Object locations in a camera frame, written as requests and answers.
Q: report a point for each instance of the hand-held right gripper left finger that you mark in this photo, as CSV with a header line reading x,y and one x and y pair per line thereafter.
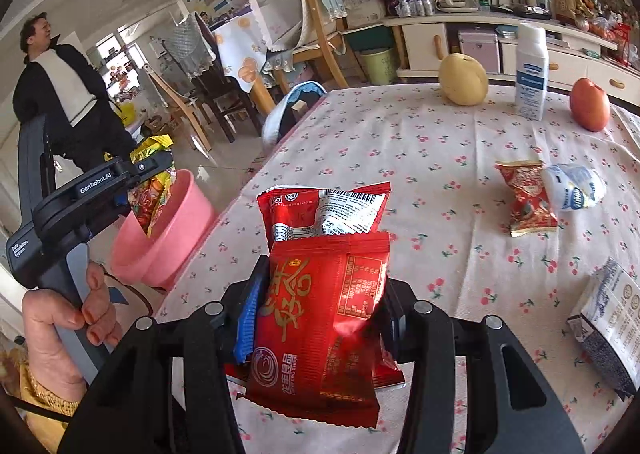
x,y
245,324

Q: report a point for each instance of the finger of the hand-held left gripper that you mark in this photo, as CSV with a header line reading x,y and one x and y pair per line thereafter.
x,y
150,165

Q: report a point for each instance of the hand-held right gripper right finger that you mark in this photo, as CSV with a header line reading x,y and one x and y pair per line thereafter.
x,y
402,329

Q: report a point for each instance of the yellow snack packet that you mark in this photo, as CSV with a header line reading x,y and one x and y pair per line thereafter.
x,y
147,199

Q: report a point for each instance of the large red snack packet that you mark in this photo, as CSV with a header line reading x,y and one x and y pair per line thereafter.
x,y
310,324

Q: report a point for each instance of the pink plastic bucket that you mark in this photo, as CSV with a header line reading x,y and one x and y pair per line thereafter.
x,y
170,244

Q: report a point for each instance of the red and white snack packet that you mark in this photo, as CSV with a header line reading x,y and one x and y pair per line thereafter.
x,y
320,209

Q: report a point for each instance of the person's left forearm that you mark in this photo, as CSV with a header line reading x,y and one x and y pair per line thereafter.
x,y
40,394

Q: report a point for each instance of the person's left hand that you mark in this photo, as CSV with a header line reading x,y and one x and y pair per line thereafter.
x,y
45,334

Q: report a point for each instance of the light wooden chair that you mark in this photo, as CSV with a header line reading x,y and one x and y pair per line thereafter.
x,y
175,102

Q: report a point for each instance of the dark chair with grey cover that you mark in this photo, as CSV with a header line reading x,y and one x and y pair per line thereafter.
x,y
190,44

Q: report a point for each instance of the dining table with orange-print cloth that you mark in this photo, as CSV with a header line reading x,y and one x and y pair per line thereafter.
x,y
240,49

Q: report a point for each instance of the cat print cushioned chair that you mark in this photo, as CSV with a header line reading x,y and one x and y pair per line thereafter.
x,y
290,109

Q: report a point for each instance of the small red candy packet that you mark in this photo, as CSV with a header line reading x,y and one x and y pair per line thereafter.
x,y
525,199

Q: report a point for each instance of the cherry print tablecloth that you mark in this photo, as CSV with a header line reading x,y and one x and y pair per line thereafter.
x,y
400,144

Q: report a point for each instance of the grey printed box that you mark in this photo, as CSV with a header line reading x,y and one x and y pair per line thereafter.
x,y
607,314

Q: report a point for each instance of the wooden chair with knitted cloth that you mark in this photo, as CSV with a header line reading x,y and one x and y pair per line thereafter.
x,y
320,48

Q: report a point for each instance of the white and blue crumpled packet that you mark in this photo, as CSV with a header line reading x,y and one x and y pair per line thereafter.
x,y
575,189

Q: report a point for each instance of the green waste bin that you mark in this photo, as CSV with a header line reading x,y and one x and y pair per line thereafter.
x,y
377,67

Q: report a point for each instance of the yellow pear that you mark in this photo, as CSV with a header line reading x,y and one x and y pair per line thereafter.
x,y
462,79

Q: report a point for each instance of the white printed sack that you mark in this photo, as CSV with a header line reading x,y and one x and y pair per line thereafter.
x,y
365,4

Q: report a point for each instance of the white plastic bottle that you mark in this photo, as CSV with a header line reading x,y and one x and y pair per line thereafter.
x,y
531,79

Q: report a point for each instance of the white television cabinet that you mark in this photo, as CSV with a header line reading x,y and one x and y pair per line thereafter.
x,y
420,44

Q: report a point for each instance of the pink storage box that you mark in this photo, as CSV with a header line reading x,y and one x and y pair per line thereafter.
x,y
480,52

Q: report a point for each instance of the red apple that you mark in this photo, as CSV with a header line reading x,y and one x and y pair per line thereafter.
x,y
590,104

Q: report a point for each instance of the row of small silver bottles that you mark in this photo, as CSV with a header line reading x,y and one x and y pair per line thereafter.
x,y
415,7

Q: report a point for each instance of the bag of oranges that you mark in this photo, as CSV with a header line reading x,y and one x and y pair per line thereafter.
x,y
600,32

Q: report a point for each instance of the golden ornament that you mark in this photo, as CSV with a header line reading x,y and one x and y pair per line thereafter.
x,y
570,4

